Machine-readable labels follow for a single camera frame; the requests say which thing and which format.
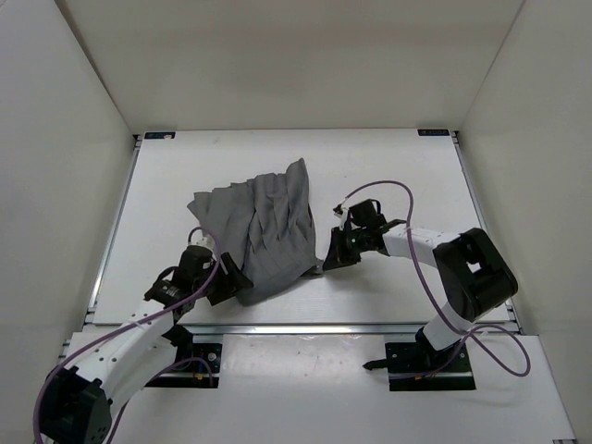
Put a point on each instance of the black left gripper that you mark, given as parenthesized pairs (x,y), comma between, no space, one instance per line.
(233,280)

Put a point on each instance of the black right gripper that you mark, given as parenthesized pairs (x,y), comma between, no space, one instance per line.
(338,256)

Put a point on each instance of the grey pleated skirt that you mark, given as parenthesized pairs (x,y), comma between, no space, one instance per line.
(267,227)

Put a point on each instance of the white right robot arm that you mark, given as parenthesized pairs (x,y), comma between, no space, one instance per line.
(474,276)

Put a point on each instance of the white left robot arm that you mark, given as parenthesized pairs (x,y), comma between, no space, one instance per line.
(81,396)

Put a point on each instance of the blue label right corner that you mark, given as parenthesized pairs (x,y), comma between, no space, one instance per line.
(433,132)

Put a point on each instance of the blue label corner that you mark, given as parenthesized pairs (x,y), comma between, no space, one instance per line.
(433,132)
(159,135)

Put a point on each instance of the blue label left corner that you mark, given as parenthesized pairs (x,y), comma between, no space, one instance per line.
(159,135)

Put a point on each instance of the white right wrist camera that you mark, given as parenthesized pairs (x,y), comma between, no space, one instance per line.
(342,213)

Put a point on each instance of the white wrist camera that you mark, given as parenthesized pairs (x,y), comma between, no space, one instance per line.
(202,240)
(342,213)

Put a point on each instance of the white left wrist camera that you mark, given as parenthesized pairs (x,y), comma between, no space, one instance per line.
(202,240)

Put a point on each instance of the aluminium rail along table front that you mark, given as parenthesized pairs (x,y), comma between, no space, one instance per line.
(304,329)

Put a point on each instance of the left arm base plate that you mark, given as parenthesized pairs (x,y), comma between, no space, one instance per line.
(197,368)

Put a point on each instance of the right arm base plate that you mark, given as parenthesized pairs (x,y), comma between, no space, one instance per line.
(410,369)

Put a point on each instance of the aluminium rail left table edge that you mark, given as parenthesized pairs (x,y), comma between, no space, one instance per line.
(101,272)

